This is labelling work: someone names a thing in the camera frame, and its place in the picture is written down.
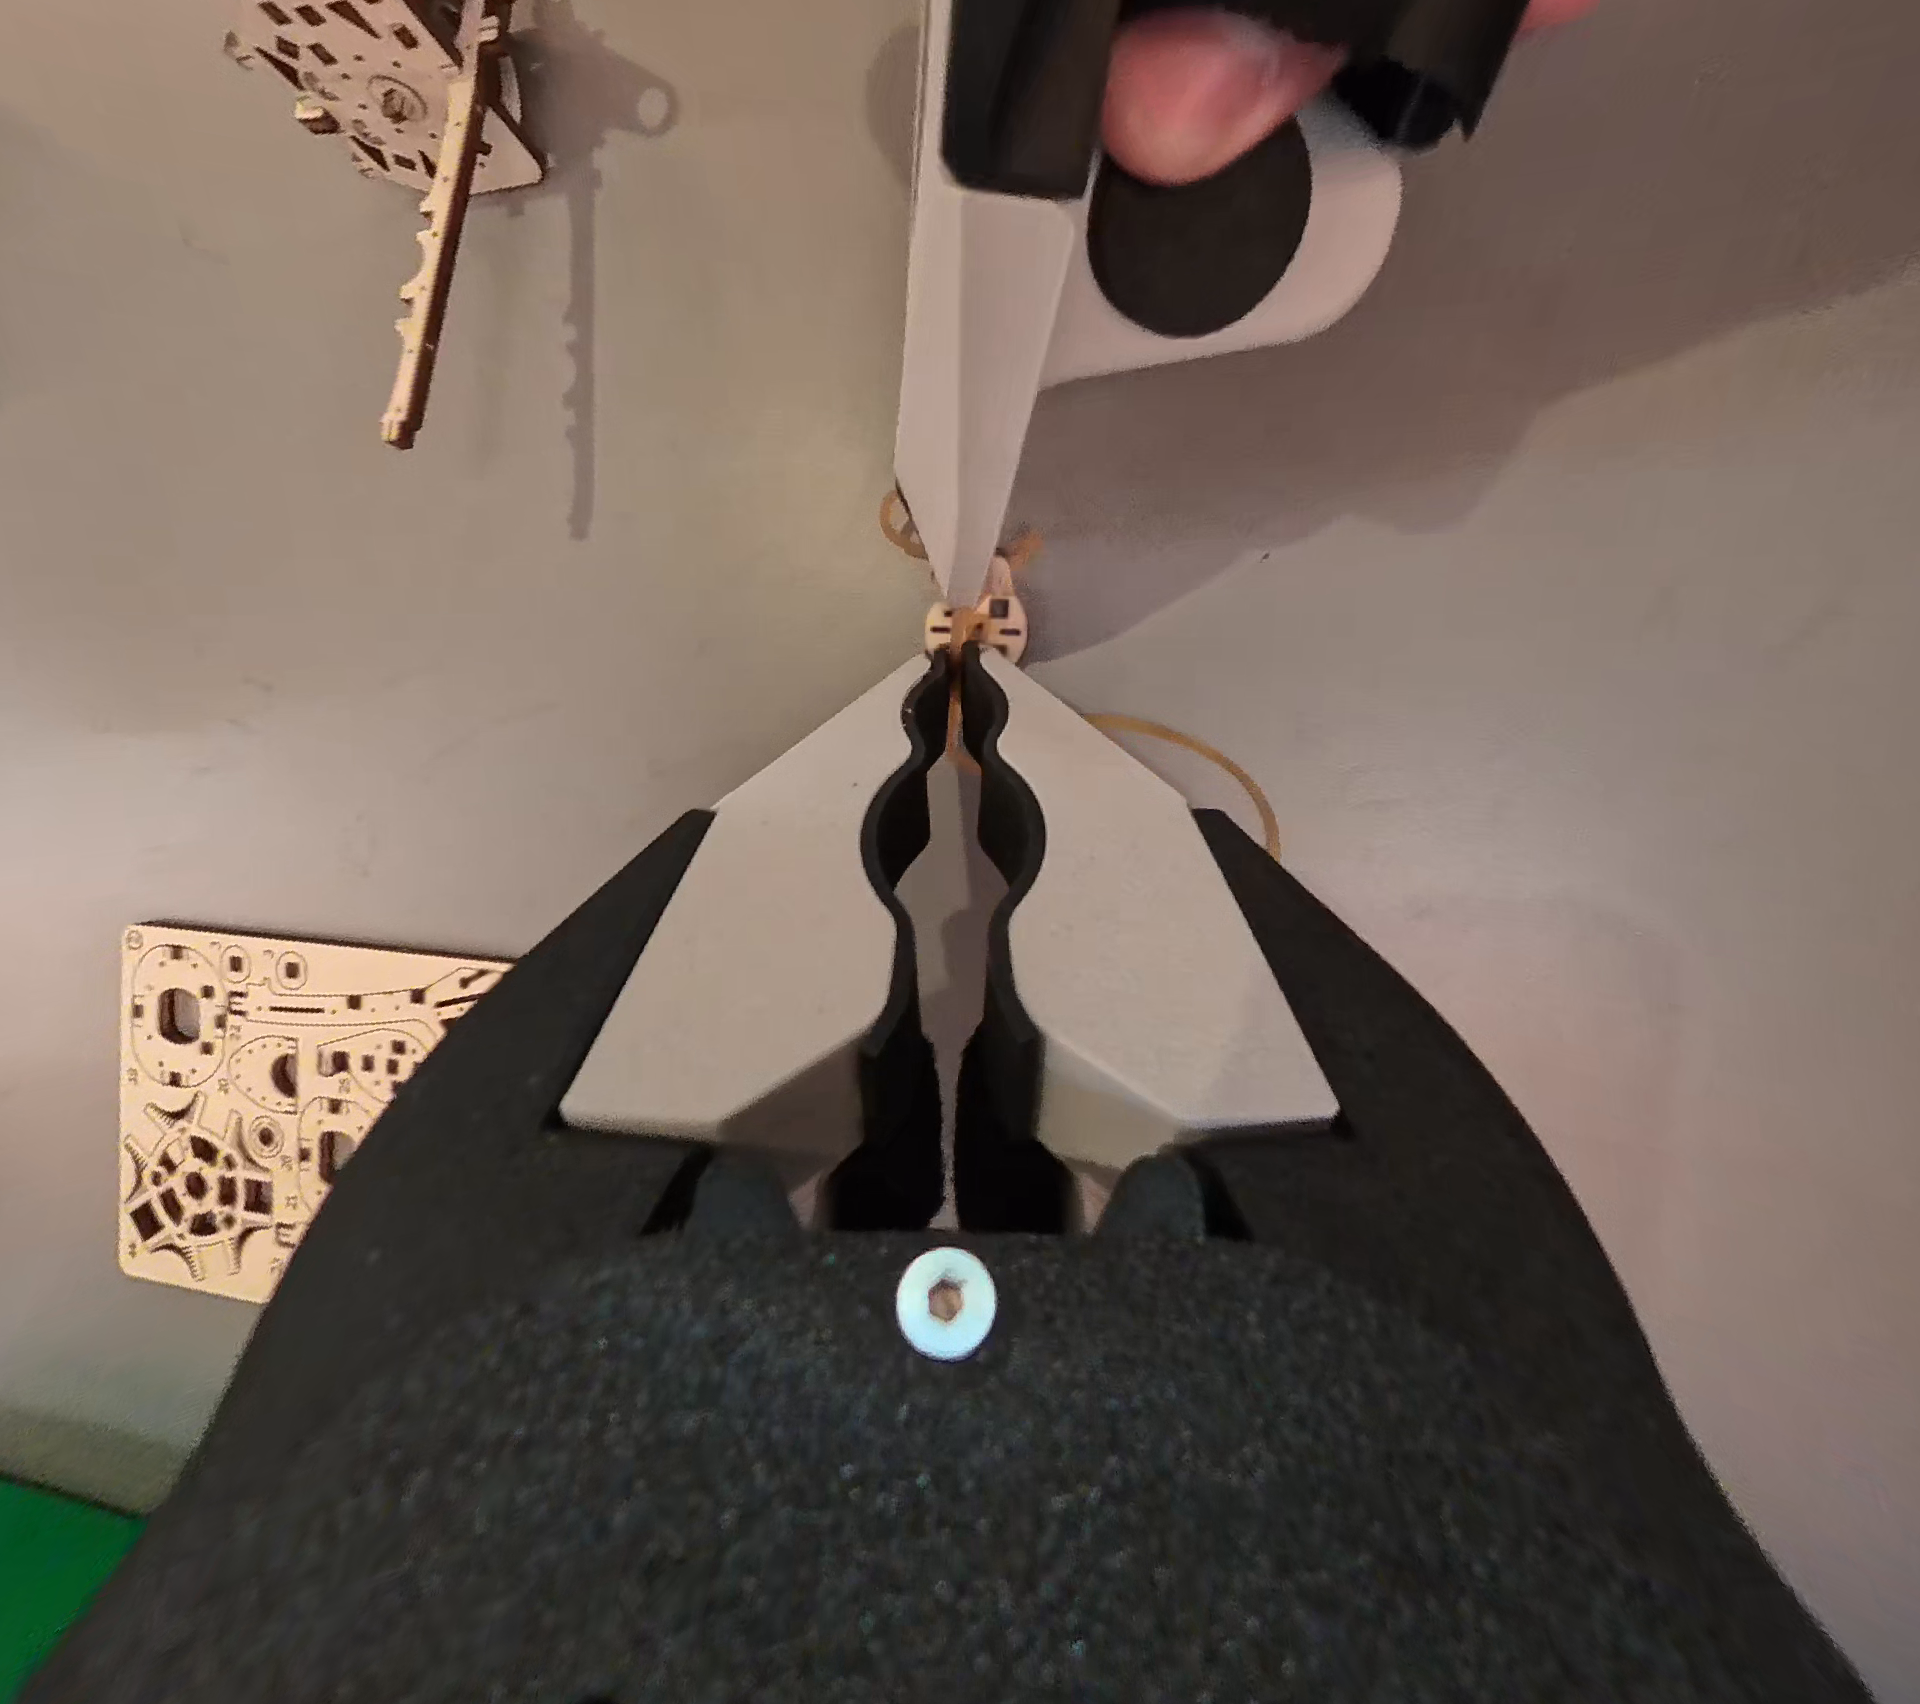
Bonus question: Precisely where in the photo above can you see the small round wooden part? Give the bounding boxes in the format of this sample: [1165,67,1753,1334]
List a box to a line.
[921,590,1037,667]

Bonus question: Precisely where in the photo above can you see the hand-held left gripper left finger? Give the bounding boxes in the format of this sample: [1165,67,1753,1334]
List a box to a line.
[558,651,961,1235]

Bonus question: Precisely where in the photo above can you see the tan rubber band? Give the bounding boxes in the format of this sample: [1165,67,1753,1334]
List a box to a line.
[880,487,1286,860]

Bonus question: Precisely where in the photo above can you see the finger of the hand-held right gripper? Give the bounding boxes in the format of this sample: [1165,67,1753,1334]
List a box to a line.
[892,0,1080,609]

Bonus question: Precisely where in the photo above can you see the green mat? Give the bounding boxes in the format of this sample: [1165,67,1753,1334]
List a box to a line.
[0,1471,152,1704]

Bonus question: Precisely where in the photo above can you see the wooden parts sheet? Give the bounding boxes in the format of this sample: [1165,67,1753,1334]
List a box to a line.
[115,921,519,1305]

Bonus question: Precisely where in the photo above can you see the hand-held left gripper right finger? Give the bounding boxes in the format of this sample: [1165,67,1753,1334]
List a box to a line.
[954,651,1342,1235]

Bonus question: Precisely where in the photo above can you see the wooden mechanical model with lever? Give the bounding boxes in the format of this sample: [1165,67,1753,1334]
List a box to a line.
[223,0,550,451]

